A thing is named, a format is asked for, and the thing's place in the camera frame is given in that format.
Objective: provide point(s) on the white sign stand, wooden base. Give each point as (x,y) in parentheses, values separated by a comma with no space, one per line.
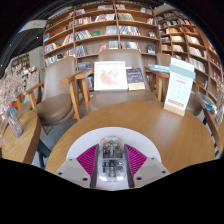
(178,90)

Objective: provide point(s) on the pale blue book stack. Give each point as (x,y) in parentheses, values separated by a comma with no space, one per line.
(159,68)

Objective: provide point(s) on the white mouse pad, red wrist rest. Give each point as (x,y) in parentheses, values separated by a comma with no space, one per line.
(113,131)

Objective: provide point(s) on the curved wooden bookshelf unit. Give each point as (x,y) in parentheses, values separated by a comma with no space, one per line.
(196,50)

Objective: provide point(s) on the wide wooden bookshelf unit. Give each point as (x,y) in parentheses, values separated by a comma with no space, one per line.
(86,36)

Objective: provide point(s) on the stack of colourful books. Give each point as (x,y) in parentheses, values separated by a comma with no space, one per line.
(206,103)

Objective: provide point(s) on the brown padded wooden armchair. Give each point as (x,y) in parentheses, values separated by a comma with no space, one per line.
(163,59)
(116,98)
(58,106)

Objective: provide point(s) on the dark blue book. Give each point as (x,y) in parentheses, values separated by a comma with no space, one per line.
(135,77)

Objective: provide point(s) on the distant small wooden bookshelf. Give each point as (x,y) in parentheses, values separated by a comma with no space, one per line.
(20,62)

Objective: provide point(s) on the white hanging ceiling sign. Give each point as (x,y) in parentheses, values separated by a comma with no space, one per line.
(32,26)

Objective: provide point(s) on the glass vase, pink dried flowers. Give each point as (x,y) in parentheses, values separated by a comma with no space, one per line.
(15,126)

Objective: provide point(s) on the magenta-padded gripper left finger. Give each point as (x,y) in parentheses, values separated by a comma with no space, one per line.
(87,160)

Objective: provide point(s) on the white framed red floral picture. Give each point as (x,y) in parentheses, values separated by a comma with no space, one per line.
(110,76)

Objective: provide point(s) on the transparent computer mouse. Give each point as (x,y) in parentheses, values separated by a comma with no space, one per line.
(111,166)

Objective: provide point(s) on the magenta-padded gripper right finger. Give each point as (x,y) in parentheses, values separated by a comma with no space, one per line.
(136,160)

